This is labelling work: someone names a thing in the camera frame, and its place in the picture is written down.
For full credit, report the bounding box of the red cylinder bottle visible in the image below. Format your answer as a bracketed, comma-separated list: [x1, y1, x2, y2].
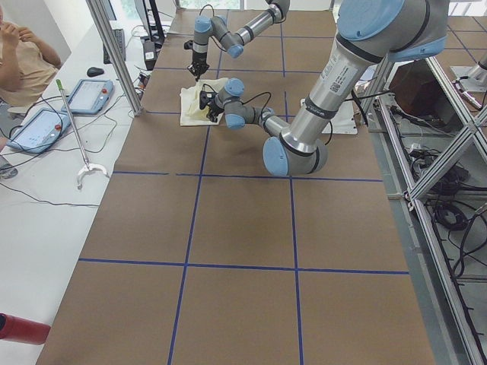
[1, 313, 51, 345]

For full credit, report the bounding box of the far blue teach pendant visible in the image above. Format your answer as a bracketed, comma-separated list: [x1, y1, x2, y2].
[67, 79, 114, 115]

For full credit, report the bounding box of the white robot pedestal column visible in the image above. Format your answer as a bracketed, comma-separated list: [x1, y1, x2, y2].
[322, 101, 358, 135]

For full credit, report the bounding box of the blue teach pendant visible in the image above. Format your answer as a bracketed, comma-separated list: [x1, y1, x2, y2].
[67, 79, 114, 115]
[7, 108, 71, 154]

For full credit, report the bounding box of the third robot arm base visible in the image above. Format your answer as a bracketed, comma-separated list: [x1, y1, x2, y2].
[450, 53, 486, 86]

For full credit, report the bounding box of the aluminium side frame rack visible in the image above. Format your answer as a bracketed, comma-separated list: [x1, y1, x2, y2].
[359, 14, 487, 365]

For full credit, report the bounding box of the cream long-sleeve cat shirt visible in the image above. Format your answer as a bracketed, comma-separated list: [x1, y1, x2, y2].
[180, 78, 228, 127]

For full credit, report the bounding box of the black keyboard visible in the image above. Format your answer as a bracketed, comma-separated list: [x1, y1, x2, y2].
[102, 28, 126, 65]

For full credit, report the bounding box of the white reacher grabber stick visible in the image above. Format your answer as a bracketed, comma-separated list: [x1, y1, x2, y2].
[56, 79, 110, 190]

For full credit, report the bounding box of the black power adapter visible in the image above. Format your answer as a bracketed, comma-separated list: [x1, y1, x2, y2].
[143, 40, 157, 71]

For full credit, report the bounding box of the seated person beige shirt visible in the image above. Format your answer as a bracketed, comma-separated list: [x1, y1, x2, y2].
[1, 19, 62, 107]

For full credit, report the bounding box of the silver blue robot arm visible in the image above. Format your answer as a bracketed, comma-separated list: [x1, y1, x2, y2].
[184, 0, 290, 81]
[199, 1, 449, 176]

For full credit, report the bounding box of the black computer mouse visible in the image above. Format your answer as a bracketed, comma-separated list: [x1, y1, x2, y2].
[86, 67, 104, 78]

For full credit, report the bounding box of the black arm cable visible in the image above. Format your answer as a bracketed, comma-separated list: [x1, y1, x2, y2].
[199, 78, 273, 115]

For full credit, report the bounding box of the near blue teach pendant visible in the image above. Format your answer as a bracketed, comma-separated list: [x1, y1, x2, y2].
[7, 108, 71, 154]

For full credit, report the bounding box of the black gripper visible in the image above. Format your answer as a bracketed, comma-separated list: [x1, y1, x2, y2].
[187, 50, 209, 80]
[207, 99, 224, 122]

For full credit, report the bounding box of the aluminium frame post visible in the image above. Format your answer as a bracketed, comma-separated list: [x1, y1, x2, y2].
[86, 0, 142, 116]

